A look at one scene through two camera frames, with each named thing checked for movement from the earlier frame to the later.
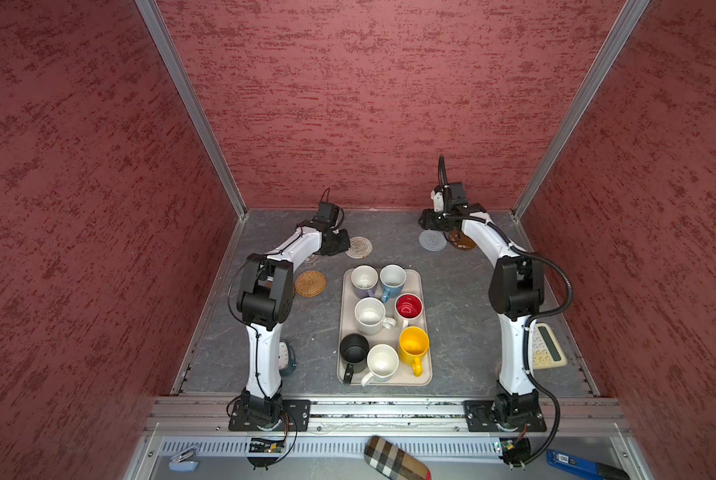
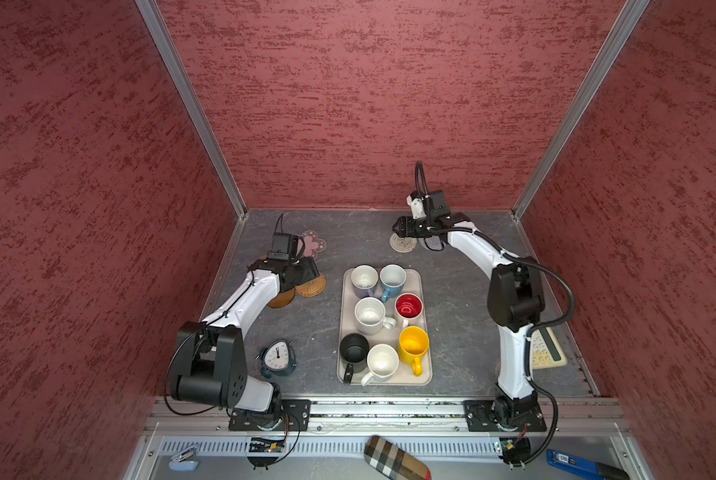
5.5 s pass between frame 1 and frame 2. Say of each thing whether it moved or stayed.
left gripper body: moved
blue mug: stayed
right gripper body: moved
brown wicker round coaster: stayed
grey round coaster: stayed
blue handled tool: stayed
